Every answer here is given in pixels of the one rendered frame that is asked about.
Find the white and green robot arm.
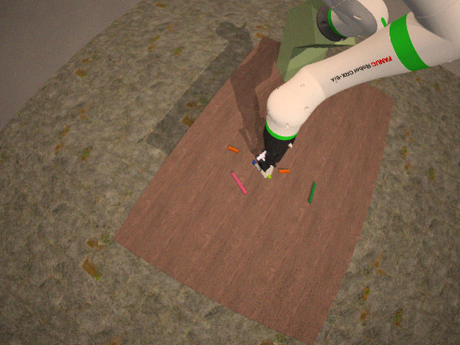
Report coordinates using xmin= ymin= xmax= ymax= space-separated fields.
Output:
xmin=263 ymin=0 xmax=460 ymax=150

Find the pink rod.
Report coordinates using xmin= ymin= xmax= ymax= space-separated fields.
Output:
xmin=231 ymin=172 xmax=247 ymax=195

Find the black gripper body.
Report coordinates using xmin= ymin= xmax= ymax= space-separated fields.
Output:
xmin=262 ymin=141 xmax=287 ymax=158

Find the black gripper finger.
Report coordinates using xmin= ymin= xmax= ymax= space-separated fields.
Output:
xmin=255 ymin=151 xmax=276 ymax=178
xmin=269 ymin=152 xmax=286 ymax=175

